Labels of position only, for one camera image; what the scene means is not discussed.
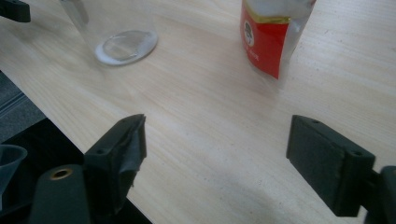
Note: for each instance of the translucent plastic funnel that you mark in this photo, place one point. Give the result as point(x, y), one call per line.
point(11, 161)

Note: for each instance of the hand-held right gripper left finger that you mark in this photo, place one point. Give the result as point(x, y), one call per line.
point(115, 155)

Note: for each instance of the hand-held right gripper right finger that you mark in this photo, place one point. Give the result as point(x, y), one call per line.
point(327, 161)

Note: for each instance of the black flat board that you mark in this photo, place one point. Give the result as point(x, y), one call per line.
point(46, 140)

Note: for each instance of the red and white plastic bag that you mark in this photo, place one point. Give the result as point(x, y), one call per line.
point(264, 43)

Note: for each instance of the clear jar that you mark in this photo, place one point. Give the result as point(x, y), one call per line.
point(127, 46)

